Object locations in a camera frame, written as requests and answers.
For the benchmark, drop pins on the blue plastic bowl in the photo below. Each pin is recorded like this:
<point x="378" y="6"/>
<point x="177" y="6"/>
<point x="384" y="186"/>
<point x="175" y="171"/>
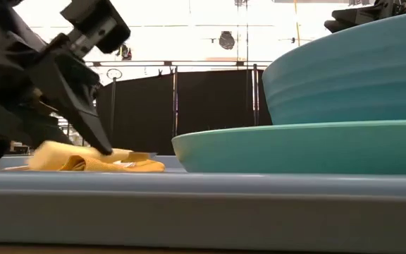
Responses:
<point x="351" y="77"/>

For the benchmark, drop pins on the grey horizontal metal rail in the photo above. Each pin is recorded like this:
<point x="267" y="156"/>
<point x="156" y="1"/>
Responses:
<point x="206" y="63"/>

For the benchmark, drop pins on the person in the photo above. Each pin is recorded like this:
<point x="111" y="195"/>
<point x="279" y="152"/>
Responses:
<point x="125" y="53"/>

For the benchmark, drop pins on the black curtain partition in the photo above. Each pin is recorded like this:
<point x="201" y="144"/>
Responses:
<point x="143" y="113"/>

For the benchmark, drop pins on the blue plastic tray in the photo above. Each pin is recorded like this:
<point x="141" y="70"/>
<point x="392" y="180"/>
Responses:
<point x="203" y="211"/>

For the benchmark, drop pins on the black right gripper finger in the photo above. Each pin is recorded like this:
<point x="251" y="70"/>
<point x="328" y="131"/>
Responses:
<point x="340" y="25"/>
<point x="354" y="13"/>

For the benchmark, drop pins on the round dark hanging fixture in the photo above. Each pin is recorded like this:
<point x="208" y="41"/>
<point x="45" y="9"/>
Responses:
<point x="227" y="40"/>

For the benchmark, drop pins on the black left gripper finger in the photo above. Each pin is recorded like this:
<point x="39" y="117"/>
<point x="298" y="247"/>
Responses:
<point x="79" y="91"/>
<point x="19" y="127"/>

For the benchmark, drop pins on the teal plastic plate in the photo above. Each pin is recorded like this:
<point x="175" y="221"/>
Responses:
<point x="294" y="148"/>

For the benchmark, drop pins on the yellow cloth napkin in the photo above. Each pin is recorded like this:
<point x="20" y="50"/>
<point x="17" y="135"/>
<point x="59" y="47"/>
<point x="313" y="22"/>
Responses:
<point x="93" y="165"/>

